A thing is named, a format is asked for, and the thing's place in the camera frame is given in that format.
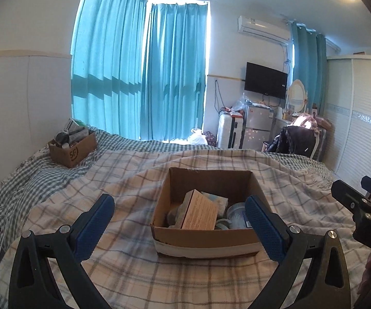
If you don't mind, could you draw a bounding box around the checkered grey bedsheet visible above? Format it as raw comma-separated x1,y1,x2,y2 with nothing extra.
0,126,334,306

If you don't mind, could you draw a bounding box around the black wall television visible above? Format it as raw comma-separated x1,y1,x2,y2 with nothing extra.
244,62,288,99

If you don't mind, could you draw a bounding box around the white plastic bag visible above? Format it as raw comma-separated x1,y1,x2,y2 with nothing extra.
187,128,208,145

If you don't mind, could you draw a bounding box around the person's right hand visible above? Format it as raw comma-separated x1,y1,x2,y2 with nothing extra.
357,252,371,294

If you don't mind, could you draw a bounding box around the white air conditioner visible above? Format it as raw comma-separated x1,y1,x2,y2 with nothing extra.
238,15,290,45

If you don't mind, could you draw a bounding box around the chair with dark clothes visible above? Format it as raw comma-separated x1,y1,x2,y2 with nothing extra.
265,113,333,161

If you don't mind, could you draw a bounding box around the silver mini fridge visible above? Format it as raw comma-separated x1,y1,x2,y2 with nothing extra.
242,103,274,151

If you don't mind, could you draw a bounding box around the plaid beige blanket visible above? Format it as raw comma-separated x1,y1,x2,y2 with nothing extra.
0,149,371,309

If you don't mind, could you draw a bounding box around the large open cardboard box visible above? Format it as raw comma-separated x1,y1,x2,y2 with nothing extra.
150,167,267,260

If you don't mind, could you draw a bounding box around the small cardboard box SF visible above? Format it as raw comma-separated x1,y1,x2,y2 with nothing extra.
48,118,97,168

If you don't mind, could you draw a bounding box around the white oval mirror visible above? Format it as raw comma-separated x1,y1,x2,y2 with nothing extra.
287,79,308,113

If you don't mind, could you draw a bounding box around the white suitcase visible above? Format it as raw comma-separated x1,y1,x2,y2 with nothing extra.
217,112,243,149

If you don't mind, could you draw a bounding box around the teal side curtain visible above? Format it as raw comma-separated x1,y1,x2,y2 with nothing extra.
291,22,327,113

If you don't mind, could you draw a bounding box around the tan medicine box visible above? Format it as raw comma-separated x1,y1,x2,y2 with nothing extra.
181,190,218,231

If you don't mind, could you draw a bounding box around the blue window curtain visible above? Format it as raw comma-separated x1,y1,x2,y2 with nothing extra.
71,0,209,141

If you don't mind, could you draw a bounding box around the white louvered wardrobe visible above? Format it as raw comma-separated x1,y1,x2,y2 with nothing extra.
322,54,371,191

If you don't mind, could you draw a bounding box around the clear jar blue label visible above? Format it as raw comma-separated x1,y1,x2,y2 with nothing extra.
227,202,252,229

